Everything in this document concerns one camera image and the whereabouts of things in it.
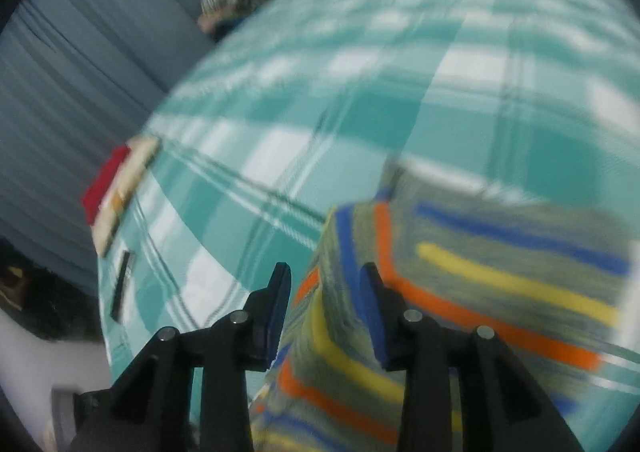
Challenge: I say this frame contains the red and beige folded cloth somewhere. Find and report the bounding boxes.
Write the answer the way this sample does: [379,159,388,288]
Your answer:
[81,136,162,259]

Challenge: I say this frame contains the blue grey curtain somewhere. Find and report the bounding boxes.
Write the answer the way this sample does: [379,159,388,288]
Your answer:
[0,0,235,294]

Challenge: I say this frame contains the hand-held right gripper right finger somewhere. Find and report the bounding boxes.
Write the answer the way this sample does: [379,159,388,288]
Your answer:
[360,262,584,452]

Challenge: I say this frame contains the pile of assorted clutter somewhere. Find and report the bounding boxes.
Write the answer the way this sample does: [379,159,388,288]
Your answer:
[197,0,278,43]

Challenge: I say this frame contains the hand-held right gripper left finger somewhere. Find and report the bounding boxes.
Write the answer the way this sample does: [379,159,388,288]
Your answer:
[70,262,293,452]

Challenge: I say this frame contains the multicolour striped knit sweater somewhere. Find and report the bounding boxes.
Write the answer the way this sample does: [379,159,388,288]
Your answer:
[249,159,637,452]

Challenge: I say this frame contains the teal white checked bed sheet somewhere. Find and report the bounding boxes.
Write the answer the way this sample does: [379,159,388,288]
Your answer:
[96,0,640,452]

